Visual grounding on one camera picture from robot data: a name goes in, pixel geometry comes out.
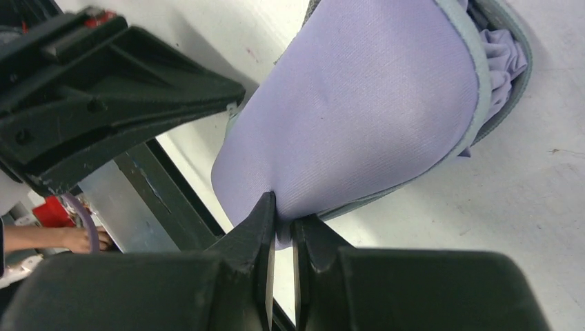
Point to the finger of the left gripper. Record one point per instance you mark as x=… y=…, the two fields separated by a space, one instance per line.
x=82 y=88

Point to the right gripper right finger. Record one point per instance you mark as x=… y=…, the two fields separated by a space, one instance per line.
x=341 y=287

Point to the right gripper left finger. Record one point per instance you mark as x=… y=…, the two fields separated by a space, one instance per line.
x=226 y=287

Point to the lavender umbrella case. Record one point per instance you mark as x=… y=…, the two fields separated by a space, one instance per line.
x=368 y=97

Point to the lavender folding umbrella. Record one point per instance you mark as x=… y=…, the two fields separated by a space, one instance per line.
x=509 y=58

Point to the person's hand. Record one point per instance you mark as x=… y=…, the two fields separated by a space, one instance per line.
x=77 y=240

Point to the aluminium frame rail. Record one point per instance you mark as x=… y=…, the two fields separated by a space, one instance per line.
x=123 y=213

